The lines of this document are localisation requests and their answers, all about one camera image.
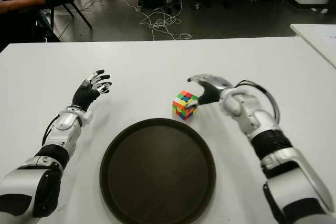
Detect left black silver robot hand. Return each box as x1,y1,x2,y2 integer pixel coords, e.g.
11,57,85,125
71,70,113,113

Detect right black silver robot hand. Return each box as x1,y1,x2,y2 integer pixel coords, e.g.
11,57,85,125
185,73,234,109

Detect multicoloured Rubik's cube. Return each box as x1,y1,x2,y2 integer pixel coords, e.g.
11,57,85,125
172,90,200,121

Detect dark brown round plate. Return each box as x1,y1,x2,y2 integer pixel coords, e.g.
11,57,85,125
99,118,217,224

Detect white side table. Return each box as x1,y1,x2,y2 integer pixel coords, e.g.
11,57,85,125
290,24,336,69

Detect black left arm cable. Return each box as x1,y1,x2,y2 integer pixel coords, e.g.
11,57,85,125
41,115,60,151

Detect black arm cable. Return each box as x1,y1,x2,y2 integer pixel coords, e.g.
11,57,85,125
235,79,280,130
41,115,60,151

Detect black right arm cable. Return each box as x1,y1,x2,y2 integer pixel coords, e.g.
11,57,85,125
235,79,280,130

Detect tangled white floor cable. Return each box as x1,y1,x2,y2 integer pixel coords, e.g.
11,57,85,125
125,0,193,41

